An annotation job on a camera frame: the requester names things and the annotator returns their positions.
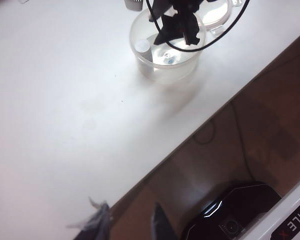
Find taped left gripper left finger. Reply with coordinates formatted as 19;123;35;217
66;196;113;240

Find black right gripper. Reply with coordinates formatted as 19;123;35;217
147;0;203;47

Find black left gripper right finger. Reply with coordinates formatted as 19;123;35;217
151;201;181;240

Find clear lid with clip tabs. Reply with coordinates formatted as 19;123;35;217
197;0;243;36

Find small white medicine bottle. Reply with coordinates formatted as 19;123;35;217
136;39;156;76

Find round clear plastic box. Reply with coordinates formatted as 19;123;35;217
129;9;208;85

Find black robot base housing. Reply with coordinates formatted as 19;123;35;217
181;181;283;240

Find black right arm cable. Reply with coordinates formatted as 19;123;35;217
145;0;251;53

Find grey desk cable outlet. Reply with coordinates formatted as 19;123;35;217
124;0;144;11

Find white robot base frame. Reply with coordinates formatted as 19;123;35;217
239;172;300;240

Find thin dark floor cable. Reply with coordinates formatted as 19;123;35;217
191;101;253;182

